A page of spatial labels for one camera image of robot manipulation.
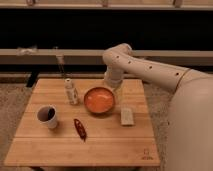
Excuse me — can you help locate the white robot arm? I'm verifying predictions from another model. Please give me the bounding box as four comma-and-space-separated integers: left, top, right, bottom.
103, 43, 213, 171

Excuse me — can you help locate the beige sponge block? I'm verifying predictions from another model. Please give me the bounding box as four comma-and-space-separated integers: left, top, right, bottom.
121, 108, 134, 126

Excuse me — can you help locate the red chili pepper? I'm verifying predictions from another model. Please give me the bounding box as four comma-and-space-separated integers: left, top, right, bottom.
74, 119, 87, 141

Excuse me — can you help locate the orange bowl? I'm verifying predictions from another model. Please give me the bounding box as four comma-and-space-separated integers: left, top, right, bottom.
84, 87, 115, 114

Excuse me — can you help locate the wooden bench rail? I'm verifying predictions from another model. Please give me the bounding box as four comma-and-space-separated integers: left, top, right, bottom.
0, 48, 213, 66

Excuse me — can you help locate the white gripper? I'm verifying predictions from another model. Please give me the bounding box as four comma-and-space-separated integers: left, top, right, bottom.
104, 67, 124, 88

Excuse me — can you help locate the white paper cup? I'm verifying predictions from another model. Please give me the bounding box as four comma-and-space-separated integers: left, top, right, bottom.
37, 106, 58, 129

